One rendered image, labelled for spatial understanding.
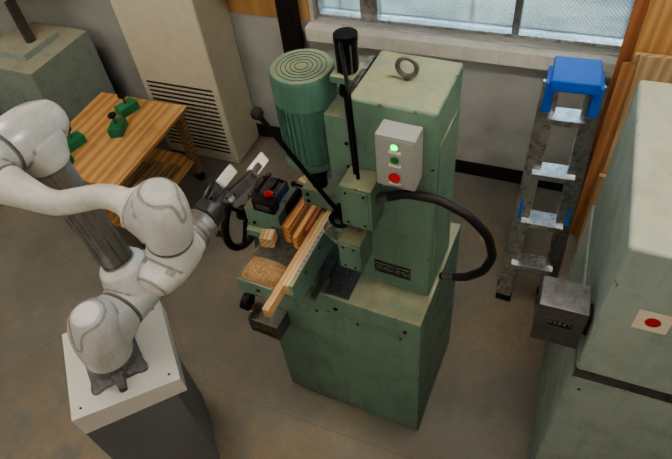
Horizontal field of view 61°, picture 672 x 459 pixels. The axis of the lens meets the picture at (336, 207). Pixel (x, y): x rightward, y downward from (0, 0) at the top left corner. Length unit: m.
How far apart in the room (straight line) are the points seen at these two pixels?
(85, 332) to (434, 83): 1.20
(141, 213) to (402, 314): 0.94
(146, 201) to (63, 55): 2.66
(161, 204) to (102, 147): 2.03
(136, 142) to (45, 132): 1.47
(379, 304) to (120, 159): 1.68
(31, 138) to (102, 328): 0.58
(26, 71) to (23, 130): 2.03
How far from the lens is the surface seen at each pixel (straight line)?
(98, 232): 1.81
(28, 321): 3.30
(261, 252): 1.88
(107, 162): 3.05
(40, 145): 1.66
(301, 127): 1.55
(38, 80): 3.66
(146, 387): 1.98
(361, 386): 2.33
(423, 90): 1.38
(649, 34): 2.61
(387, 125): 1.34
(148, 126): 3.18
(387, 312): 1.81
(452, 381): 2.60
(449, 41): 2.86
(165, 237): 1.19
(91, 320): 1.83
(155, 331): 2.08
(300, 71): 1.51
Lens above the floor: 2.33
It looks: 47 degrees down
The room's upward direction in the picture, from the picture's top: 8 degrees counter-clockwise
